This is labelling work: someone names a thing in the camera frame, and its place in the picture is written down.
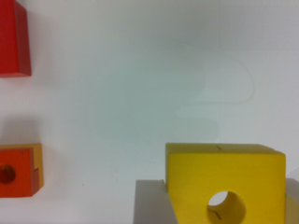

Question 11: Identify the cream gripper right finger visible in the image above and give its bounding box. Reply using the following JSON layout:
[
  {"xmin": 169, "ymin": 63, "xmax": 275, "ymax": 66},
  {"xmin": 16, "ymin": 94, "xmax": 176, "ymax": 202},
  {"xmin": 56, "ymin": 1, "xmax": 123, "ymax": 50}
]
[{"xmin": 285, "ymin": 178, "xmax": 299, "ymax": 224}]

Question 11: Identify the cream gripper left finger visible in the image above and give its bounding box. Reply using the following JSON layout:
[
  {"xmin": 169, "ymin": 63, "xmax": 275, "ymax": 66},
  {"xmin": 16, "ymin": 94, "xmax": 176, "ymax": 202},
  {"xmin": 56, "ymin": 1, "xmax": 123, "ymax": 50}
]
[{"xmin": 133, "ymin": 180, "xmax": 178, "ymax": 224}]

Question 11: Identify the yellow block with hole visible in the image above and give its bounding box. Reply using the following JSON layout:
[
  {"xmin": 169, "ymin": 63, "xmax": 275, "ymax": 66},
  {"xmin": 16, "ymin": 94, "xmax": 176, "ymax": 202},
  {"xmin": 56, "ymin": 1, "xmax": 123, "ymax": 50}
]
[{"xmin": 165, "ymin": 143, "xmax": 286, "ymax": 224}]

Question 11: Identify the orange block with hole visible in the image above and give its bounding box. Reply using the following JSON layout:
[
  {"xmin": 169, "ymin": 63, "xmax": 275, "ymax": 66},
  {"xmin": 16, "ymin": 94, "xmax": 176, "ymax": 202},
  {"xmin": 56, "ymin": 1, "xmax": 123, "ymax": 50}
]
[{"xmin": 0, "ymin": 143, "xmax": 44, "ymax": 198}]

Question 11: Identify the red rectangular block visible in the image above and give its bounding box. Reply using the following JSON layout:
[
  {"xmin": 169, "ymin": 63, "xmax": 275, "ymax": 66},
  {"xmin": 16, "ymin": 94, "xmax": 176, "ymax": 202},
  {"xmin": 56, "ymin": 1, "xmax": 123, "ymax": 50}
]
[{"xmin": 0, "ymin": 0, "xmax": 32, "ymax": 77}]

